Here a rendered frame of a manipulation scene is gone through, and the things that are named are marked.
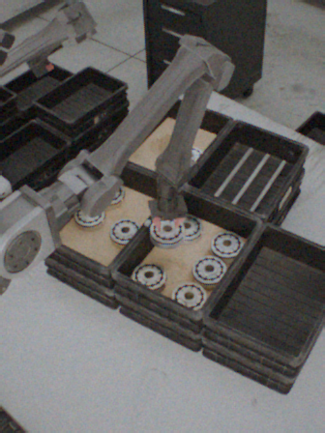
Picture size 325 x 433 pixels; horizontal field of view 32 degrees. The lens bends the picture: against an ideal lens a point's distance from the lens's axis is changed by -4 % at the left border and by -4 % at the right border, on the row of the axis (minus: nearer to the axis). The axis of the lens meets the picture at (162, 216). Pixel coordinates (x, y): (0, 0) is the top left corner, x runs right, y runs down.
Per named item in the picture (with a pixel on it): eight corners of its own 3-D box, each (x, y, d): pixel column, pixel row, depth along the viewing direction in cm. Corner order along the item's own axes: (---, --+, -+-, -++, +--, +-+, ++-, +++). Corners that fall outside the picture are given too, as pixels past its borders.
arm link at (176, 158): (184, 43, 120) (223, 71, 117) (200, 35, 123) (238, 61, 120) (148, 167, 155) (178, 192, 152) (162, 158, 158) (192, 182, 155)
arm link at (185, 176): (156, 157, 151) (180, 176, 149) (184, 135, 157) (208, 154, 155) (148, 184, 161) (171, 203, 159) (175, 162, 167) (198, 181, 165)
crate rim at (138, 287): (199, 322, 156) (200, 317, 154) (109, 276, 167) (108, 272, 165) (263, 225, 178) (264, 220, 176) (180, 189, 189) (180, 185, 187)
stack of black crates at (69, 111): (82, 191, 297) (70, 124, 263) (44, 166, 311) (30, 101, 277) (135, 151, 316) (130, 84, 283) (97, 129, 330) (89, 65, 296)
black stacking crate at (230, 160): (260, 244, 185) (264, 220, 177) (181, 210, 196) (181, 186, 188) (306, 170, 207) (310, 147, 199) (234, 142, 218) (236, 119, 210)
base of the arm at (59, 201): (29, 228, 116) (17, 187, 107) (58, 206, 120) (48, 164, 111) (57, 250, 112) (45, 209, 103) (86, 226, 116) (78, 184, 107)
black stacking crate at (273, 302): (292, 383, 152) (299, 364, 144) (200, 338, 163) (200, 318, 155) (343, 281, 174) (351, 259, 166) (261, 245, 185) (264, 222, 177)
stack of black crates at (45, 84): (34, 158, 315) (22, 111, 290) (3, 138, 329) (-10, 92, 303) (86, 123, 334) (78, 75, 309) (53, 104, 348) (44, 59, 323)
